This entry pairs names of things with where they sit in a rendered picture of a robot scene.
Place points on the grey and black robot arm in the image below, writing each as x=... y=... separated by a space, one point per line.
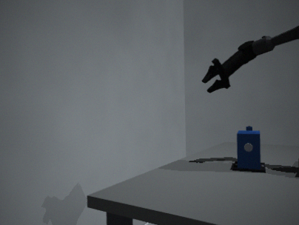
x=250 y=49

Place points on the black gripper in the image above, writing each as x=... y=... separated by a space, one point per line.
x=223 y=70

